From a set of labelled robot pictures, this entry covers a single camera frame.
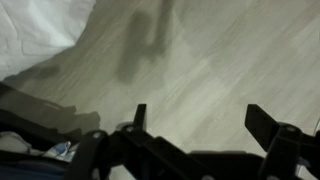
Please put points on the white duvet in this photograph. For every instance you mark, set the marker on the white duvet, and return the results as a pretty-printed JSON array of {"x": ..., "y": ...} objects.
[{"x": 32, "y": 31}]

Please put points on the blue hard-shell suitcase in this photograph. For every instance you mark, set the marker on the blue hard-shell suitcase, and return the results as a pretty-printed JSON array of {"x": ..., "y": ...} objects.
[{"x": 41, "y": 123}]

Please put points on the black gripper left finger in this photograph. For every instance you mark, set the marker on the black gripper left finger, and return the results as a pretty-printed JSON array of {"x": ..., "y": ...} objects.
[{"x": 145, "y": 157}]

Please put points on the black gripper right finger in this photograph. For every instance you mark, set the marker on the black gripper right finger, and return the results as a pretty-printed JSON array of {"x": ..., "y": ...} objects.
[{"x": 286, "y": 146}]

